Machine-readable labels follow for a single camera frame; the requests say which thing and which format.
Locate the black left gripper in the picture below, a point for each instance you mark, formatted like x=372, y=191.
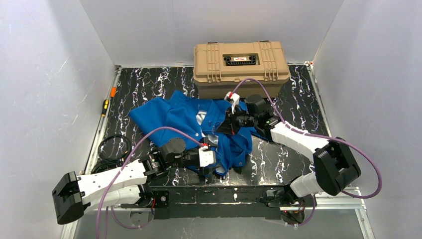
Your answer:
x=204, y=168

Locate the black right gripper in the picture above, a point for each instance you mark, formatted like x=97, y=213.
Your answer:
x=234, y=121

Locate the blue zip jacket white lining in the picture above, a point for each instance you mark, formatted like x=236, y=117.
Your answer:
x=193, y=120

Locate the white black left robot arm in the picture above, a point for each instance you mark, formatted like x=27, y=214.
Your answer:
x=75, y=195

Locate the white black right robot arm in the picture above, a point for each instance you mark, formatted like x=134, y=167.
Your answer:
x=334, y=164

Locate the tan plastic toolbox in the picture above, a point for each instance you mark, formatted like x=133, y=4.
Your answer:
x=219, y=67

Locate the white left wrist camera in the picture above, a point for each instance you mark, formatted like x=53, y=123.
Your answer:
x=206, y=158

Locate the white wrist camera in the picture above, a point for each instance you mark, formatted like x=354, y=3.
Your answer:
x=234, y=99
x=206, y=158

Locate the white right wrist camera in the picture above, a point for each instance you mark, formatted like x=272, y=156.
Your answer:
x=234, y=99

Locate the yellow black handled screwdriver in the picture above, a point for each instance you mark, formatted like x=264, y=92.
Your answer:
x=105, y=106

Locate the orange handled screwdriver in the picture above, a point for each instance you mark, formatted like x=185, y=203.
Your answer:
x=113, y=92

